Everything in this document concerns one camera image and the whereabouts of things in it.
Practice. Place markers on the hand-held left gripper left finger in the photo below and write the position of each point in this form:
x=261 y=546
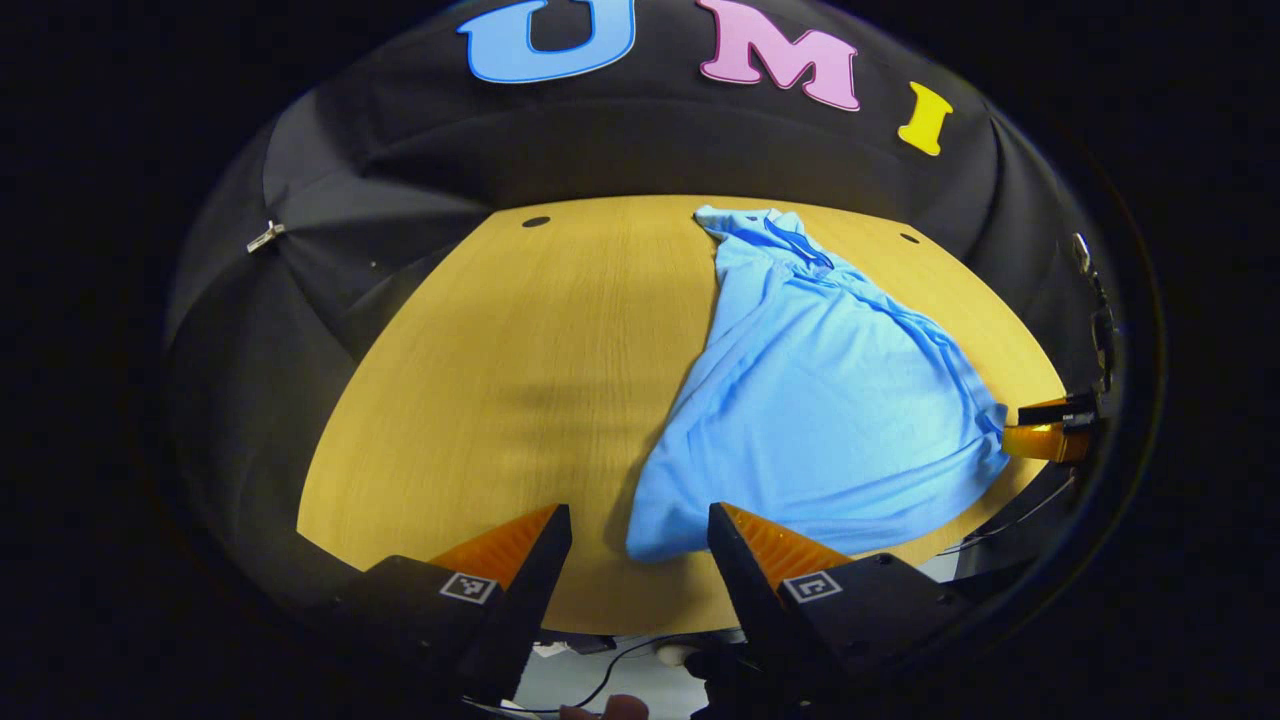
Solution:
x=530 y=600

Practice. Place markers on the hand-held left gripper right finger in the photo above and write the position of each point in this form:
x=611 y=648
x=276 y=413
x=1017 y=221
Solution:
x=745 y=590

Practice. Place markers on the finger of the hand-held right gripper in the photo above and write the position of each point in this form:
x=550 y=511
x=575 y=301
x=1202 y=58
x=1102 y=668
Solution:
x=1045 y=442
x=1060 y=410

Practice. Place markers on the light blue T-shirt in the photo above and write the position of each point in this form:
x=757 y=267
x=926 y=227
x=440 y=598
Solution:
x=820 y=400

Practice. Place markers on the white floor object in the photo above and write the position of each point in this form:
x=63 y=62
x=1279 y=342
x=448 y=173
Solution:
x=680 y=655

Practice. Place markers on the white backdrop clip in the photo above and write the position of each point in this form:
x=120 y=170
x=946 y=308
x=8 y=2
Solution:
x=265 y=237

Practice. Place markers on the black backdrop cloth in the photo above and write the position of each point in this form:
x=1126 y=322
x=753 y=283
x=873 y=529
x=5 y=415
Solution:
x=600 y=140

